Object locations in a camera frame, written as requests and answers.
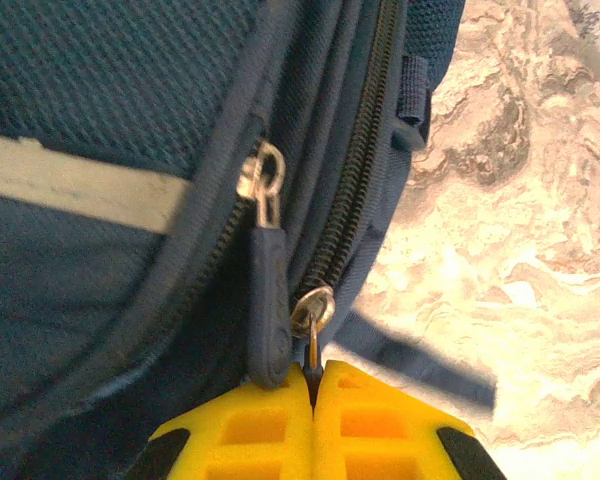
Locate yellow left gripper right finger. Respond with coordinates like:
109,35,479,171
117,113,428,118
312,359,506,480

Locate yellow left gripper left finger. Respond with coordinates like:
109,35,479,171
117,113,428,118
124,362,315,480

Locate navy blue backpack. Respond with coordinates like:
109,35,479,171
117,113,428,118
0,0,499,480

